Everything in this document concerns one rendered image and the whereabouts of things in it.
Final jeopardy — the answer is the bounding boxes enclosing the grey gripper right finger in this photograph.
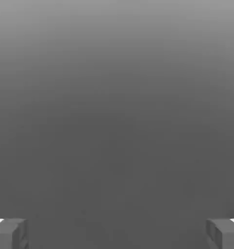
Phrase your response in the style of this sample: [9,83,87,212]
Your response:
[205,218,234,249]

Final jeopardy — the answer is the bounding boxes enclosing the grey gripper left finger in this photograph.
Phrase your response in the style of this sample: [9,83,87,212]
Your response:
[0,218,30,249]

